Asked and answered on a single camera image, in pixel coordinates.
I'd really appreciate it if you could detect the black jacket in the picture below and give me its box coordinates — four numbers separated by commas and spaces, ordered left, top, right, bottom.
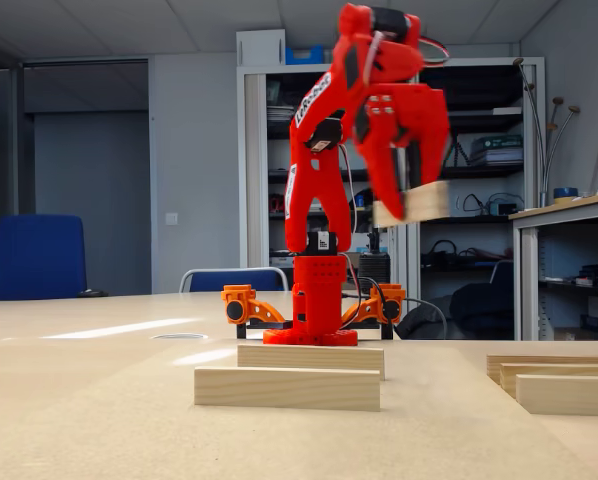
395, 282, 516, 341

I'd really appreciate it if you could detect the white box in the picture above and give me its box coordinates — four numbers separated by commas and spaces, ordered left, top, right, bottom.
236, 28, 287, 67

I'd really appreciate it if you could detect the grey metal shelf cabinet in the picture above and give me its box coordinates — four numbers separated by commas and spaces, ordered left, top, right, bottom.
406, 56, 547, 341
236, 60, 409, 300

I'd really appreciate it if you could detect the black plug cable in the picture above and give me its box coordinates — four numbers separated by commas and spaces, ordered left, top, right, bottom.
341, 276, 395, 326

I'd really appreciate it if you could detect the chrome stalk lamp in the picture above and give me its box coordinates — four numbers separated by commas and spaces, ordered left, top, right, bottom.
511, 57, 583, 209

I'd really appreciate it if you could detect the grey workbench wooden top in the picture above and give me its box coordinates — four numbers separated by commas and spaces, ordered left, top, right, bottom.
508, 191, 598, 342

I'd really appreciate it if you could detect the black camera stand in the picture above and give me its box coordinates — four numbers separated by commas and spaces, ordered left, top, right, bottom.
358, 219, 393, 297

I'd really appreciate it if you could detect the white cable grommet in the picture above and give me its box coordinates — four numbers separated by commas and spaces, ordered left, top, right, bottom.
149, 332, 210, 342

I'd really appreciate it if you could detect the dark blue office chair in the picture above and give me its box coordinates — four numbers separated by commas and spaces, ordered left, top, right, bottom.
488, 259, 516, 301

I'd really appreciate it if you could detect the large blue office chair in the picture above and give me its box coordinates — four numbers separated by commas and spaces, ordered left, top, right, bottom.
0, 214, 88, 302

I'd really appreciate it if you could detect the stack of books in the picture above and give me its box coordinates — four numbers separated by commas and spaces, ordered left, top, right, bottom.
469, 133, 525, 167

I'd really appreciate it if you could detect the orange table clamp mount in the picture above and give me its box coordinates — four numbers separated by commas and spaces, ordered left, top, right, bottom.
235, 319, 395, 342

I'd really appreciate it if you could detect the blue plastic box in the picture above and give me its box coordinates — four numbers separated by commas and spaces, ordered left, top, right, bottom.
284, 44, 326, 66

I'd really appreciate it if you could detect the blue chair grey frame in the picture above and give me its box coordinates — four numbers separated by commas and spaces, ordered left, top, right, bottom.
178, 266, 291, 294

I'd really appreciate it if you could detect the grey power cable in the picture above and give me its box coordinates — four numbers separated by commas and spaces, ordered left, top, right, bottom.
403, 297, 449, 341

